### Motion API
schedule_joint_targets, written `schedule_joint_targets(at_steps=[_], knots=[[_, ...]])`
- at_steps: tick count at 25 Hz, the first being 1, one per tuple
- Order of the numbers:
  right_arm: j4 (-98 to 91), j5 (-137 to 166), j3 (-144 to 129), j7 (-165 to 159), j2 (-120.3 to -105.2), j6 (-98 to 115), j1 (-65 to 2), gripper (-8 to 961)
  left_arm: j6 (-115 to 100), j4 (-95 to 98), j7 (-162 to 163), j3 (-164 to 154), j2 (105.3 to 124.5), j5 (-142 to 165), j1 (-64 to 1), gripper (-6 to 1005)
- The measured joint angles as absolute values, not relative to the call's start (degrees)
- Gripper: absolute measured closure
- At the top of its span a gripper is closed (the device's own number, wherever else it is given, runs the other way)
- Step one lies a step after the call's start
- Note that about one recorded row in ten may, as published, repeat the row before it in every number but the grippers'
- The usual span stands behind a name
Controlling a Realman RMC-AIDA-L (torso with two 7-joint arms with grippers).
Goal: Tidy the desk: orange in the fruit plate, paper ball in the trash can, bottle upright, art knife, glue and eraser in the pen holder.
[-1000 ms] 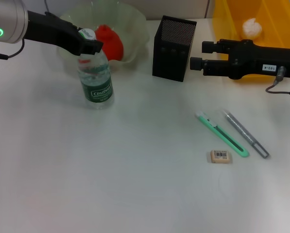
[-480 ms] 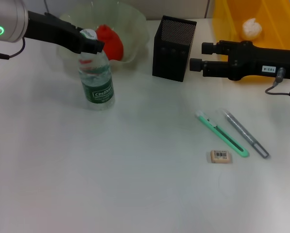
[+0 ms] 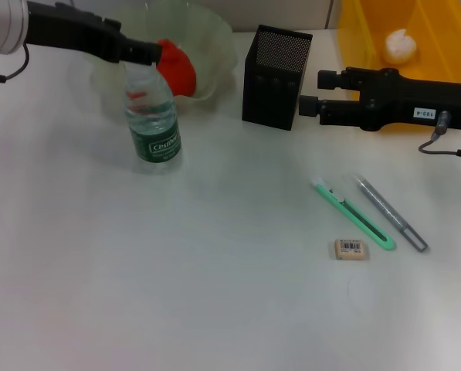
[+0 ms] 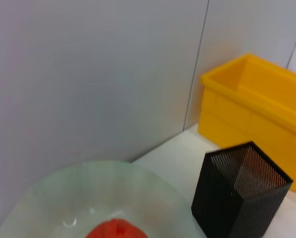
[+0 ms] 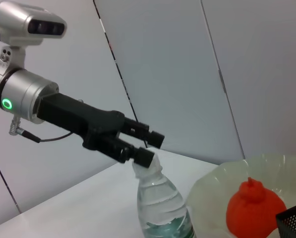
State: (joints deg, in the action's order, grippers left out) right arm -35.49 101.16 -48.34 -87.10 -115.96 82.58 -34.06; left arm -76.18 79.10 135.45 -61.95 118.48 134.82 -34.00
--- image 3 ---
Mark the clear green-label water bottle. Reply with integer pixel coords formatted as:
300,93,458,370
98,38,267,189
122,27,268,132
122,60,183,175

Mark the translucent green wavy fruit plate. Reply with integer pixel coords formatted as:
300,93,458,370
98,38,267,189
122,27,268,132
83,0,237,125

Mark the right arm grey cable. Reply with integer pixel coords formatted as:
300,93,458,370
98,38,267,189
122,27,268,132
418,110,461,162

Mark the black mesh pen holder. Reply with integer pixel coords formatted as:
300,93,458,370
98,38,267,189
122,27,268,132
241,24,314,132

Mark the yellow plastic bin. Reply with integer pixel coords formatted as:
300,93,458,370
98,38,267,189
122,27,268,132
337,0,461,134

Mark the red-orange fruit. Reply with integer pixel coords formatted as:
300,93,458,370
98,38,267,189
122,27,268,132
154,38,198,97

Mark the beige eraser with barcode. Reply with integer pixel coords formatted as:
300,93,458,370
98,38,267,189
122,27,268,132
334,238,371,261

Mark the white paper ball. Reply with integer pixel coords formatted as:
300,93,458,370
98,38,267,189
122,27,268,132
381,28,418,65

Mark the green utility knife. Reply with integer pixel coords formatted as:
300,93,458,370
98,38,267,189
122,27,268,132
310,176,397,252

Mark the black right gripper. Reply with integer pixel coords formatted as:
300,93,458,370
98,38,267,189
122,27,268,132
298,66,461,133

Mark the grey glitter pen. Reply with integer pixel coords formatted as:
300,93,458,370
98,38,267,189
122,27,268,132
345,173,429,254

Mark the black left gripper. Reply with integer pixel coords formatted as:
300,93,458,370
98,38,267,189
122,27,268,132
25,1,164,66

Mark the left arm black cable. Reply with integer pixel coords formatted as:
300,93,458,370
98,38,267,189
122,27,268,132
0,41,31,84

